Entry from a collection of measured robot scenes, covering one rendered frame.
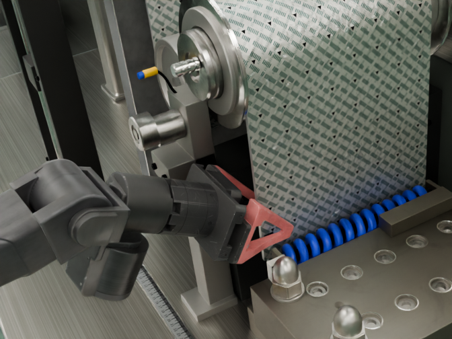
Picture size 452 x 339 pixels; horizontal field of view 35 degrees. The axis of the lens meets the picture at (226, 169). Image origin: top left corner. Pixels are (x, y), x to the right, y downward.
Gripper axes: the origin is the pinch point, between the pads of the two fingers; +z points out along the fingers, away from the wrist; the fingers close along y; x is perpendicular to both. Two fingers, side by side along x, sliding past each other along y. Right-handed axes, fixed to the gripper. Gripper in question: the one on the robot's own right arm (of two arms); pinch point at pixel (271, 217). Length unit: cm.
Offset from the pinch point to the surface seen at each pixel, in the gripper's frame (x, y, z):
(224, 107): 10.5, -2.9, -9.1
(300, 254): -2.5, 3.4, 3.1
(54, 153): -15, -47, -7
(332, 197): 3.5, 0.4, 7.2
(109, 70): -7, -75, 11
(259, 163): 6.2, 0.3, -4.7
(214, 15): 19.3, -3.3, -13.7
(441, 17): 26.4, 0.4, 11.6
